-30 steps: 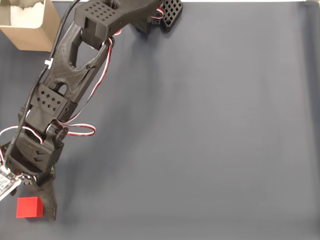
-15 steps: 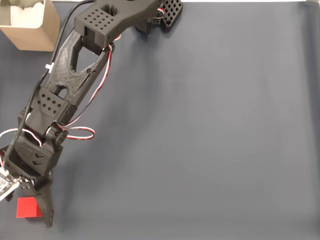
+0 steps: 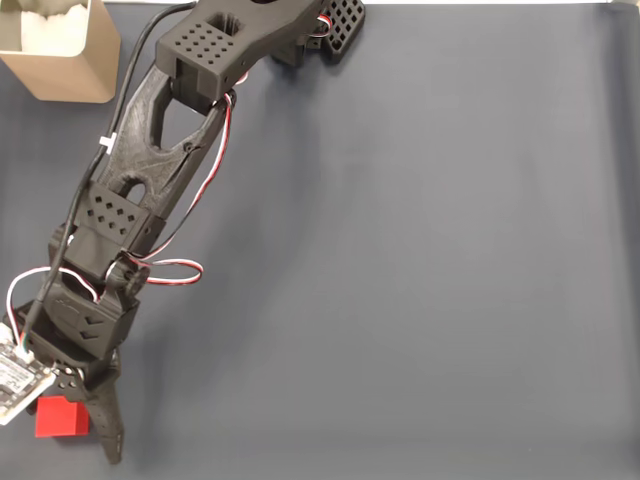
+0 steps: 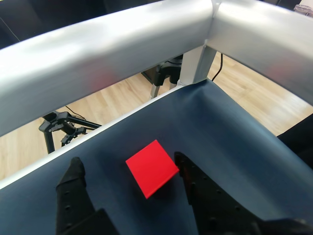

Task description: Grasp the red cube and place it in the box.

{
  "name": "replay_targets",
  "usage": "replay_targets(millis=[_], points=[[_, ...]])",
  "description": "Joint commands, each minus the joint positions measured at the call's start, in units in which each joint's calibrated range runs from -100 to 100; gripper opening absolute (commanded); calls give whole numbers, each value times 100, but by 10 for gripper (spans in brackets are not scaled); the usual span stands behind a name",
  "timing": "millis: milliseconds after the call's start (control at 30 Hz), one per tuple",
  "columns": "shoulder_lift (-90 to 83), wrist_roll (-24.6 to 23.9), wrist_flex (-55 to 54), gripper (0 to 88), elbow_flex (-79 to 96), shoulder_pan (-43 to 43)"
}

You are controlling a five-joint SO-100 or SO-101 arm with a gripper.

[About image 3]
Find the red cube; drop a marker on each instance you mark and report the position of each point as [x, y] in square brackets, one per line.
[57, 417]

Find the white camera board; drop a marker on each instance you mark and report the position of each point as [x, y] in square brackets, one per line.
[15, 380]

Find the white zip tie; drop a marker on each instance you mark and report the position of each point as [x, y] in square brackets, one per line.
[106, 141]

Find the white foam padding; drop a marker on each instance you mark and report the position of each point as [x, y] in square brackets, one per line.
[55, 30]

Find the beige box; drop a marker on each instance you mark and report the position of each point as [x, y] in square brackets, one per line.
[75, 75]

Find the dark blue-grey table mat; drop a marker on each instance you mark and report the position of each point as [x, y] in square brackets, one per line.
[400, 250]

